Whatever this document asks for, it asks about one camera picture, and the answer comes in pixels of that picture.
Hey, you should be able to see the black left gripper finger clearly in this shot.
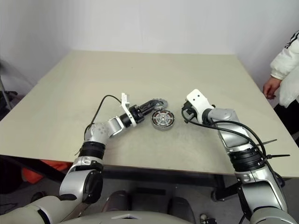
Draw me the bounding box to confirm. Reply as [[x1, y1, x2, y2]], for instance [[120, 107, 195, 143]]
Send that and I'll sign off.
[[145, 105, 163, 116], [141, 99, 161, 111]]

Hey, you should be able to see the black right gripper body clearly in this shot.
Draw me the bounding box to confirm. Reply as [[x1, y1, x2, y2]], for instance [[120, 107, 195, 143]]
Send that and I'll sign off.
[[181, 98, 198, 121]]

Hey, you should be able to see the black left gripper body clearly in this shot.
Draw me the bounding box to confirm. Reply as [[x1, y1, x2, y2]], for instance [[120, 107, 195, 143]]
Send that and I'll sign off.
[[130, 105, 150, 123]]

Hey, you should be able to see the grey toothed motor cover plate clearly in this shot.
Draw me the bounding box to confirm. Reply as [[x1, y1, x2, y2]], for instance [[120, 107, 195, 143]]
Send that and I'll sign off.
[[149, 97, 170, 111]]

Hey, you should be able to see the motor stator with copper windings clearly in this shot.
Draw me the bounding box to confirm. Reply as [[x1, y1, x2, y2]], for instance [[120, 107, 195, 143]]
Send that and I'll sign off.
[[151, 110, 175, 132]]

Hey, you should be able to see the person's bare hand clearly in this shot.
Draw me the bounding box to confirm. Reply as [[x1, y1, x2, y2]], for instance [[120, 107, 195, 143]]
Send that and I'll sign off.
[[263, 77, 282, 100]]

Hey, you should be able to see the dark rounded shape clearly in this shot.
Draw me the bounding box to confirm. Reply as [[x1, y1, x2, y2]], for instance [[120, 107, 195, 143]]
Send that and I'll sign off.
[[103, 190, 132, 213]]

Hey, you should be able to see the person in white jacket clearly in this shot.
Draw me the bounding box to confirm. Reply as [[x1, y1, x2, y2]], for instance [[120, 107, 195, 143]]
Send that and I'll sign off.
[[270, 30, 299, 137]]

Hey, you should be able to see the grey robot torso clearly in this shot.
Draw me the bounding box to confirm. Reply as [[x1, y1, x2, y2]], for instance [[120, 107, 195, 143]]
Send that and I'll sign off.
[[58, 210, 195, 224]]

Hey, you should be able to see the orange object under table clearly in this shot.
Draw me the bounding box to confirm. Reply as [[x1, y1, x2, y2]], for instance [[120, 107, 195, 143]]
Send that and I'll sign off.
[[21, 159, 73, 185]]

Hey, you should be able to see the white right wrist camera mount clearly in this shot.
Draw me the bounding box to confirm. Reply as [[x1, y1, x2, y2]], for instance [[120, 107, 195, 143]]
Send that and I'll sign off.
[[185, 89, 216, 122]]

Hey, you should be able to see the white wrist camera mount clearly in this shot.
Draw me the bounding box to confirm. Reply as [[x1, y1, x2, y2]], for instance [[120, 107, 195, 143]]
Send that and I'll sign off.
[[185, 89, 216, 122], [120, 92, 137, 128]]

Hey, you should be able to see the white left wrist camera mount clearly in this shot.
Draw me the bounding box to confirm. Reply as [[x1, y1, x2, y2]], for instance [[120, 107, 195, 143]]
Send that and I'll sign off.
[[120, 92, 137, 128]]

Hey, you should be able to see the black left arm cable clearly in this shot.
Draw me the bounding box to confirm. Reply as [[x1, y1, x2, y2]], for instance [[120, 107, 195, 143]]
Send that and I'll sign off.
[[74, 95, 124, 157]]

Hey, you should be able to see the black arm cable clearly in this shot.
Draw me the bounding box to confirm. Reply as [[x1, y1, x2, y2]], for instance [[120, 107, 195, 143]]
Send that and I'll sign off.
[[182, 109, 285, 187], [74, 95, 124, 157]]

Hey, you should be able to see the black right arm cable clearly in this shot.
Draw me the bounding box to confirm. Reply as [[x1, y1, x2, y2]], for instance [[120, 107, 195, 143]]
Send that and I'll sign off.
[[182, 109, 285, 187]]

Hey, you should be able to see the black table frame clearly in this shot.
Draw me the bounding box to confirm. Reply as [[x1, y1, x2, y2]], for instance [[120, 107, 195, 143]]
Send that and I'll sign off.
[[0, 154, 237, 202]]

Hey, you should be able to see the black cable tie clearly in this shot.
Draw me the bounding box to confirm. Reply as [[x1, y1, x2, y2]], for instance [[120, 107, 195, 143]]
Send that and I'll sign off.
[[263, 154, 291, 161]]

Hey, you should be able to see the dark stand by wall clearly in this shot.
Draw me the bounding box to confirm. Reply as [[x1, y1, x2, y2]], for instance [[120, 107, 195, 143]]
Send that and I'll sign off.
[[0, 59, 18, 113]]

